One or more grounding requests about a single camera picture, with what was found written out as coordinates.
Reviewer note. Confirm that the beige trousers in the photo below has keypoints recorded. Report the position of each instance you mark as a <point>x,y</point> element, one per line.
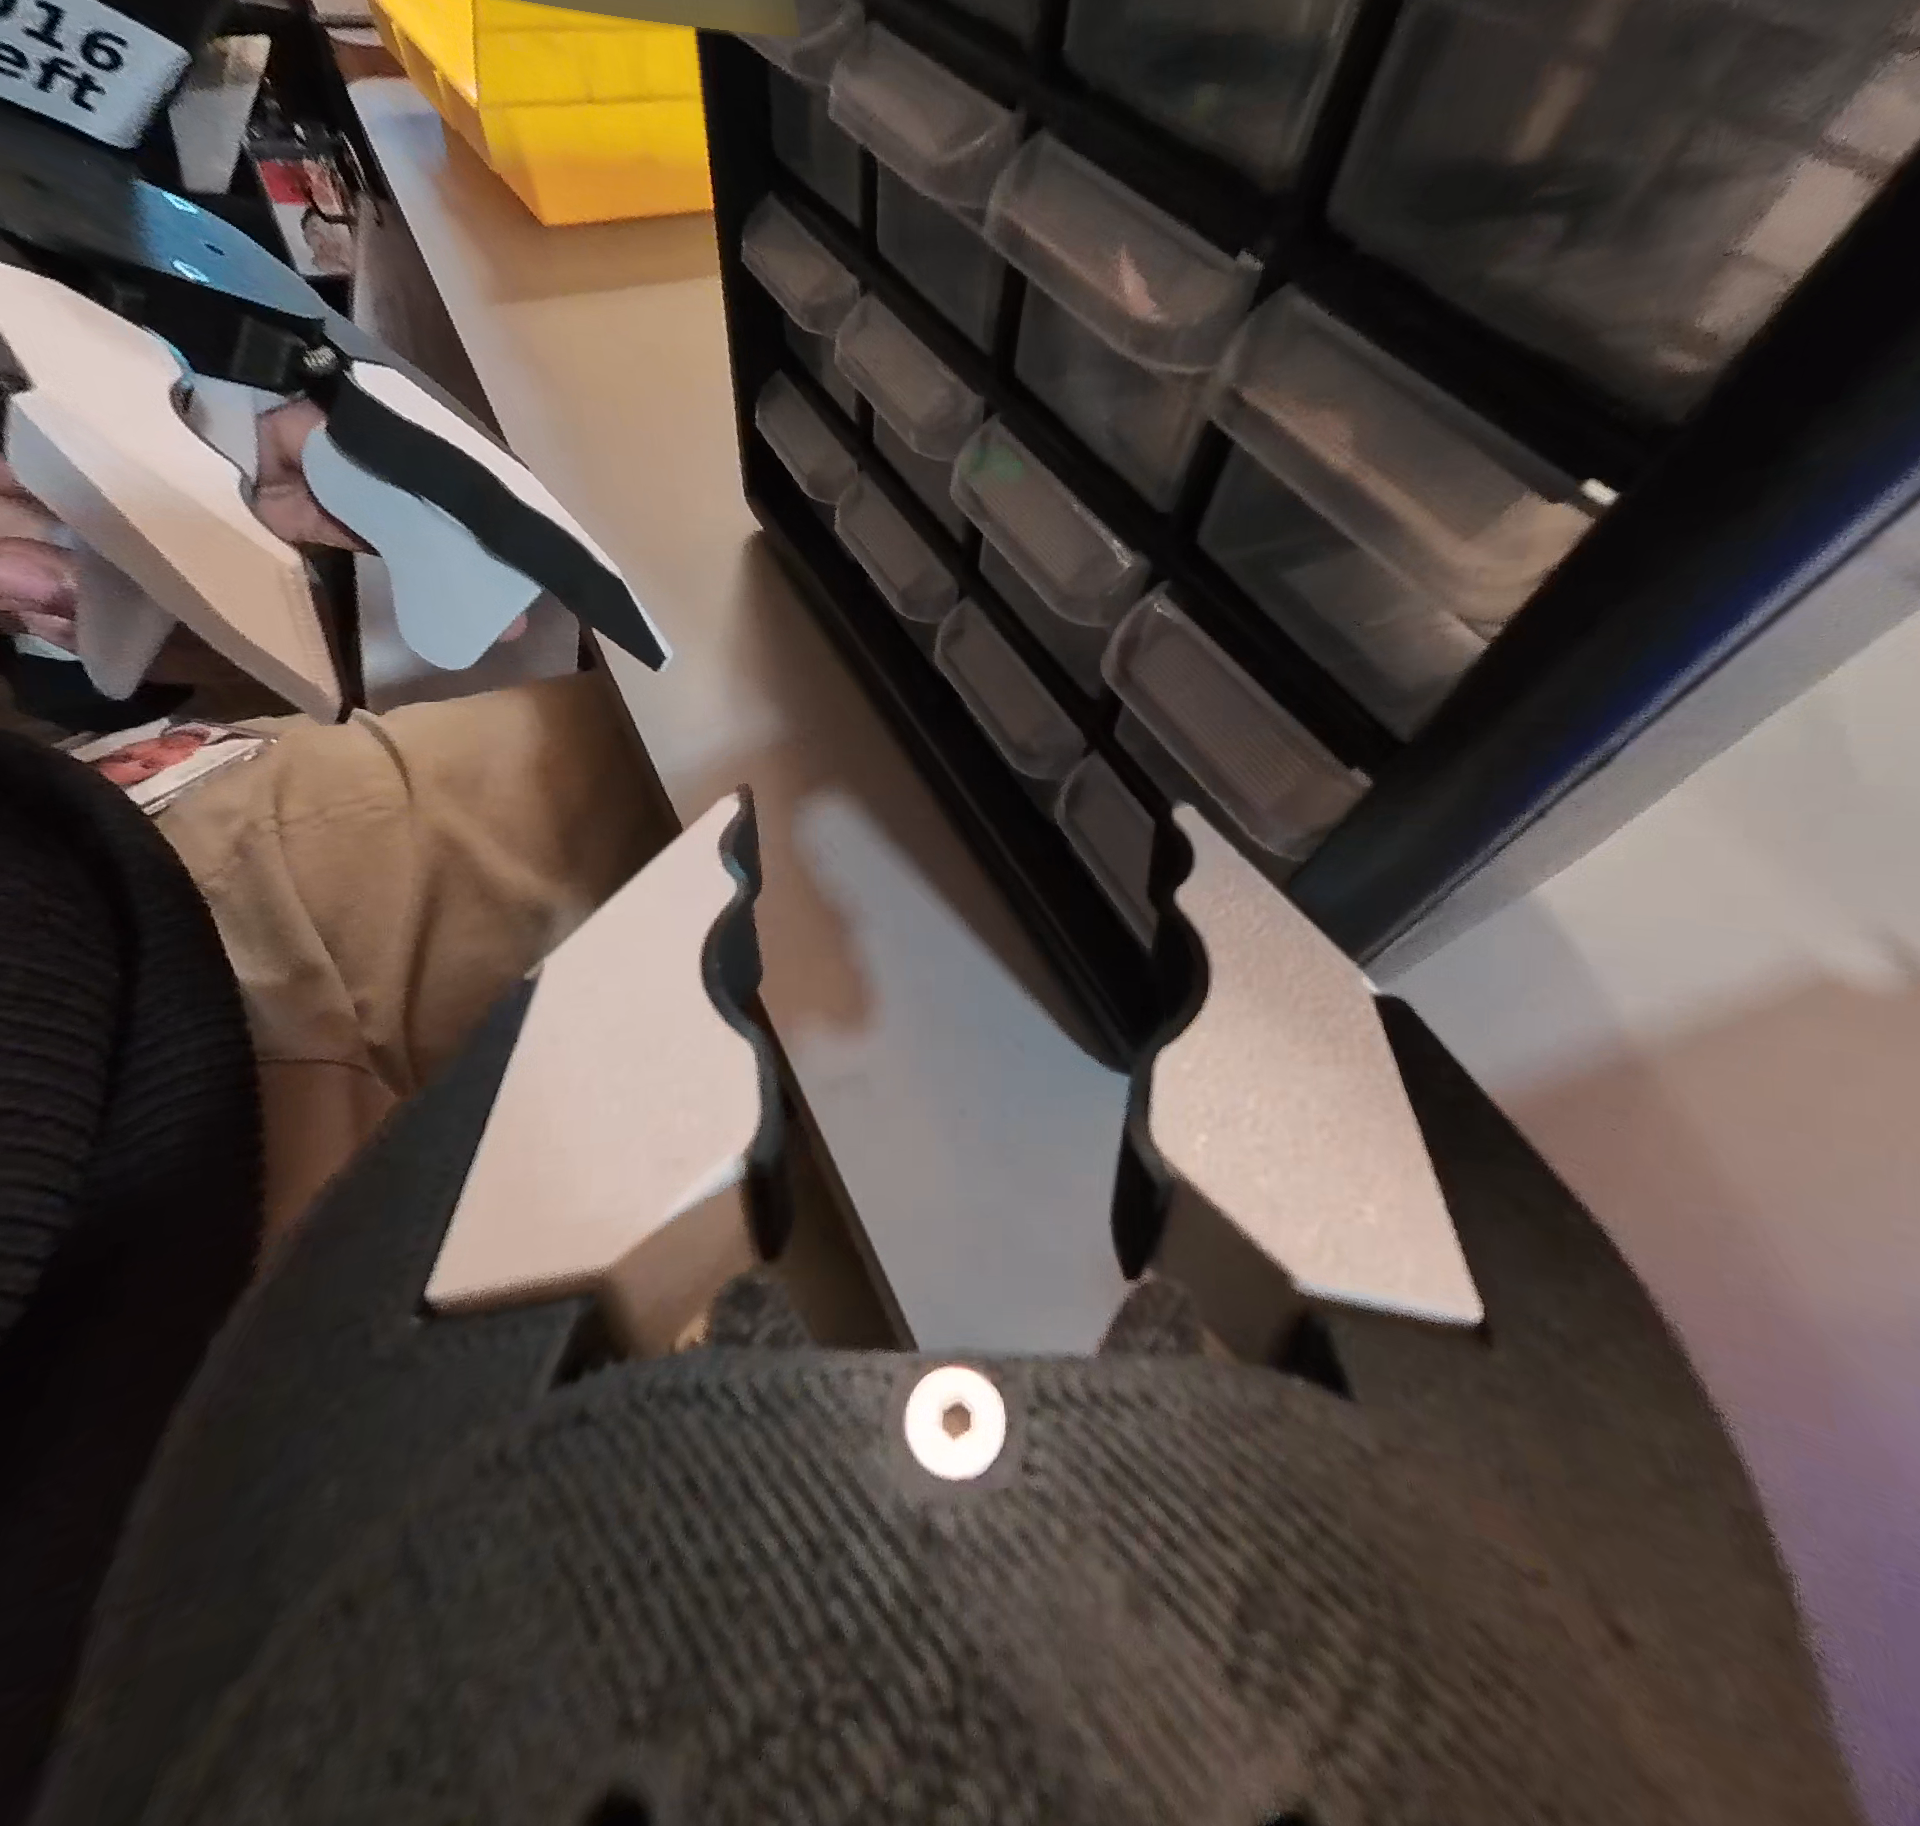
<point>453,880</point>

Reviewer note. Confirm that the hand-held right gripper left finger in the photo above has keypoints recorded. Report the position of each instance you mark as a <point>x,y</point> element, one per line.
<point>601,1107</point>

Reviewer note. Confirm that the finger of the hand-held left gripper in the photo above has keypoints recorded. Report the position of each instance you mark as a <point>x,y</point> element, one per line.
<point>503,523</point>

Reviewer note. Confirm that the person's left hand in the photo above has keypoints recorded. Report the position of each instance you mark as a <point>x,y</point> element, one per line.
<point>309,500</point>

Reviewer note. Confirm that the yellow plastic bin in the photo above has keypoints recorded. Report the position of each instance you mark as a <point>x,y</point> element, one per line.
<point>586,117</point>

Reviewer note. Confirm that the dark knit sweater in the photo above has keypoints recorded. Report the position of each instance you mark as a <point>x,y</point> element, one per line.
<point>104,1032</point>

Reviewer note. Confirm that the black drawer cabinet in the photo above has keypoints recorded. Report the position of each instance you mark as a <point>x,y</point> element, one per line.
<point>1651,625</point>

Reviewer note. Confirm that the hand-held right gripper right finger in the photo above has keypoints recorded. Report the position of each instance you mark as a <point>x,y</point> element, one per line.
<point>1292,1107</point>

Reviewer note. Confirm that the printed leaflet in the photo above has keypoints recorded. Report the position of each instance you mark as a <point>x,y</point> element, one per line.
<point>166,762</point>

